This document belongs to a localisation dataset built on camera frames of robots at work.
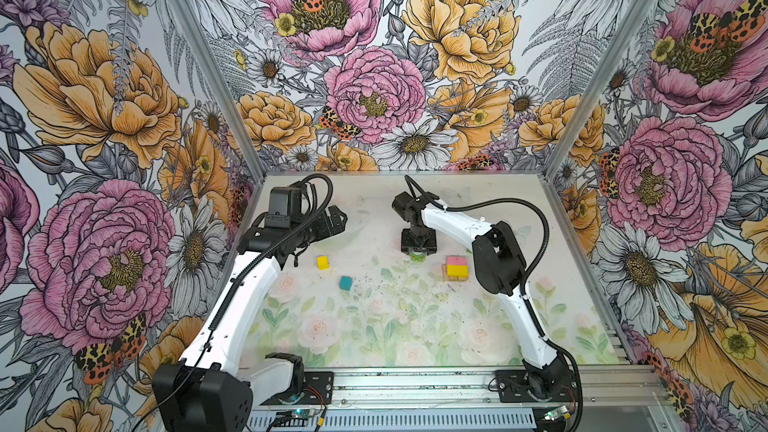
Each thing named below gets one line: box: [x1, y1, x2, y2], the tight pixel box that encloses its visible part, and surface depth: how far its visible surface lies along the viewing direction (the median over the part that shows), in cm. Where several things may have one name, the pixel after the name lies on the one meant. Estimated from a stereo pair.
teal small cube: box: [339, 276, 353, 291], surface depth 94 cm
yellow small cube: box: [317, 255, 329, 271], surface depth 98 cm
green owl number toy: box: [410, 251, 427, 263], surface depth 99 cm
